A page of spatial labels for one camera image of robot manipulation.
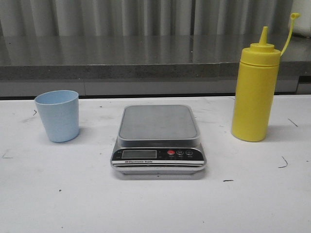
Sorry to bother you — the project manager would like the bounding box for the light blue plastic cup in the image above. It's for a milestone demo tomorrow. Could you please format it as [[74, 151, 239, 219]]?
[[35, 90, 79, 142]]

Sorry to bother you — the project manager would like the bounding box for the yellow squeeze bottle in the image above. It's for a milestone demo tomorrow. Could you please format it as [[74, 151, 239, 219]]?
[[231, 13, 300, 142]]

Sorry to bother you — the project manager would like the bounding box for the silver electronic kitchen scale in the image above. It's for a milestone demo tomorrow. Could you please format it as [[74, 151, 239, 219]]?
[[110, 104, 207, 174]]

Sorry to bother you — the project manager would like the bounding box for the grey steel counter shelf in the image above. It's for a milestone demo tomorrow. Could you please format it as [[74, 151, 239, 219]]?
[[0, 34, 311, 98]]

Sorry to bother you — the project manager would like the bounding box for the white container in background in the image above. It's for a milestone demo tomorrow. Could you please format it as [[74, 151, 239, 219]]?
[[288, 13, 311, 37]]

